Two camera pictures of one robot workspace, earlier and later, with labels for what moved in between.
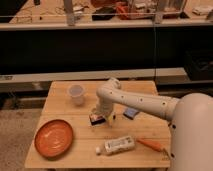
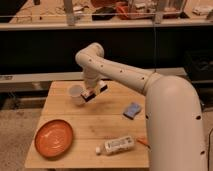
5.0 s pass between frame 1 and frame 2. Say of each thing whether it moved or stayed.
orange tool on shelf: stayed
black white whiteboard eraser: moved
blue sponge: stayed
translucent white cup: stayed
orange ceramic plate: stayed
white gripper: moved
